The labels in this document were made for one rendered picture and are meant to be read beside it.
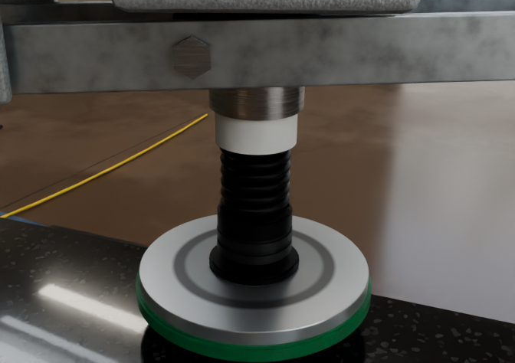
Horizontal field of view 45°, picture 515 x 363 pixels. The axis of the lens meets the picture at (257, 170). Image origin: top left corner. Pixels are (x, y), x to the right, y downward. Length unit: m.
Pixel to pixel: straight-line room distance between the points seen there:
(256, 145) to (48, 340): 0.26
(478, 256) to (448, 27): 2.05
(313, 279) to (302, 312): 0.05
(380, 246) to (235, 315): 1.96
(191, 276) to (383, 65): 0.25
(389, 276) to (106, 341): 1.75
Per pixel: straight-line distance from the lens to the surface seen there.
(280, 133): 0.50
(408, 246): 2.48
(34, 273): 0.71
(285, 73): 0.46
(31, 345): 0.61
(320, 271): 0.58
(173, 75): 0.46
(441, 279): 2.30
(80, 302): 0.65
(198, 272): 0.57
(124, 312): 0.63
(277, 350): 0.51
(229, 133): 0.51
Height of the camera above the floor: 1.18
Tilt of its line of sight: 23 degrees down
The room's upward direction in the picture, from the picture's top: 1 degrees clockwise
